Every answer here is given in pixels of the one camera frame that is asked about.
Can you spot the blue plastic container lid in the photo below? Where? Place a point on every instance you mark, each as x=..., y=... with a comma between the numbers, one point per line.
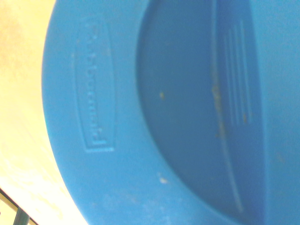
x=178, y=112

